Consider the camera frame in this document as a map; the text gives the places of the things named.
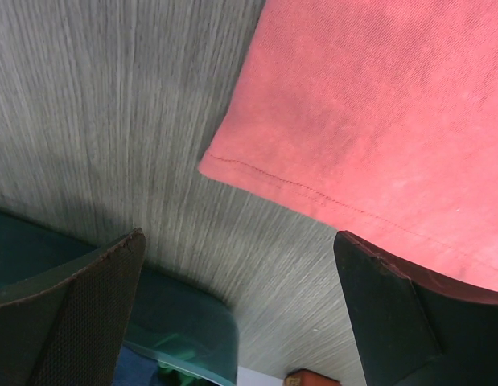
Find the green garment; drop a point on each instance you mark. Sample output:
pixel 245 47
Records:
pixel 168 375

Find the pink t-shirt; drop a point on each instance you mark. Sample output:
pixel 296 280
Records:
pixel 375 117

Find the teal laundry basket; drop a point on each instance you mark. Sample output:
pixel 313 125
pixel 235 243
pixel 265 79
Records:
pixel 180 326

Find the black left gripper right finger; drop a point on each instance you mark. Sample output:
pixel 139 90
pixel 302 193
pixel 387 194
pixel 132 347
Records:
pixel 414 326

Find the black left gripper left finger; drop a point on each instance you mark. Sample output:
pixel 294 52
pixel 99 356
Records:
pixel 66 326

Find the small red box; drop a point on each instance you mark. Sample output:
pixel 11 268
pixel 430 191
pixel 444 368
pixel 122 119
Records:
pixel 304 377

